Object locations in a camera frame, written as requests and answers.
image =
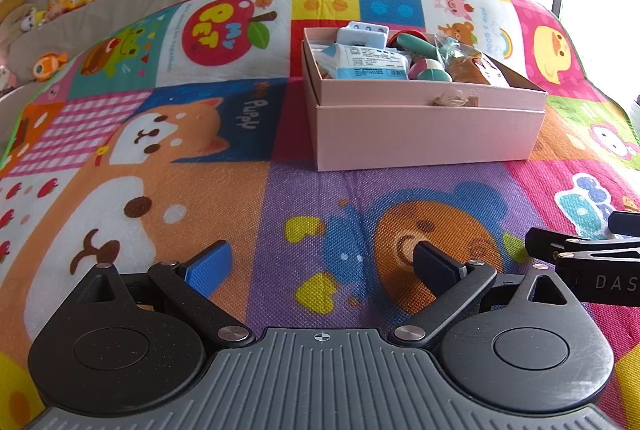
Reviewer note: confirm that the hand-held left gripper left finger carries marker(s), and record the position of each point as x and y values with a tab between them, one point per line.
210	262

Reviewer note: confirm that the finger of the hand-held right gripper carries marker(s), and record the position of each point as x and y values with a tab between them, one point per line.
542	242
625	224

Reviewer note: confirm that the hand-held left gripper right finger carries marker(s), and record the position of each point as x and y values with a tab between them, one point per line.
435	266

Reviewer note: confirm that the pink cardboard box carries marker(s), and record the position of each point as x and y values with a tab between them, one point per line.
425	134

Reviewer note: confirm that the bread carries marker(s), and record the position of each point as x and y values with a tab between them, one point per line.
470	69

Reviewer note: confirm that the pink and green ball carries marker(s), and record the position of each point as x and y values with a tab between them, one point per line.
430	70

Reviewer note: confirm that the white power adapter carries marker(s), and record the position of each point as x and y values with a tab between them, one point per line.
362	34

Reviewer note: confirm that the colourful cartoon play mat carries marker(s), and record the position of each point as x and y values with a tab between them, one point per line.
200	190

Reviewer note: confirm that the blue and white packet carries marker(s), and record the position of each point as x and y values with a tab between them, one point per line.
370	62

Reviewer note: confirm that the orange fish plush toy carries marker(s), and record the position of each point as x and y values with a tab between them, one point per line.
49	65

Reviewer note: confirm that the pink plush toy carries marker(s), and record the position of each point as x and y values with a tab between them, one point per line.
6	77

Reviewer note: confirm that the small white plush toy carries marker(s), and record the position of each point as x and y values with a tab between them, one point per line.
32	18

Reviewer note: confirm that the yellow plush toy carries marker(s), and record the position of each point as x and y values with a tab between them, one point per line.
12	2

